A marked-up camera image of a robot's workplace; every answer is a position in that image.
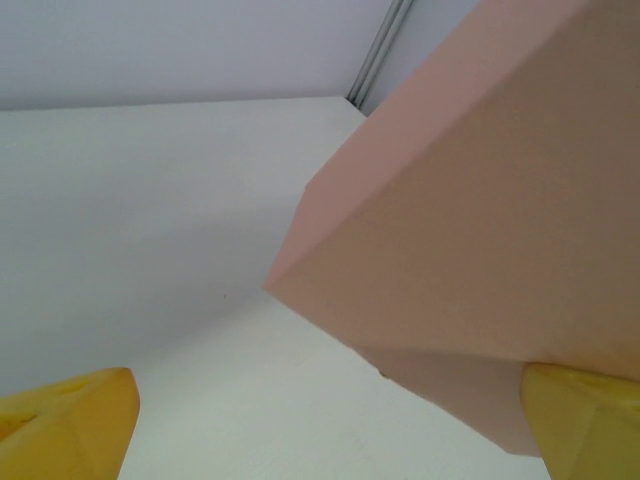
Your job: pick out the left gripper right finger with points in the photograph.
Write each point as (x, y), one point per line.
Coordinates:
(580, 430)

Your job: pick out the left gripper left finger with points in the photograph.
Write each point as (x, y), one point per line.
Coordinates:
(65, 425)

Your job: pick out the pink paper box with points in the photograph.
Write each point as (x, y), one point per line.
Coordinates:
(450, 225)

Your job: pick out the right aluminium frame post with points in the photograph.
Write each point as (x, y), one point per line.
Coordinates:
(380, 50)

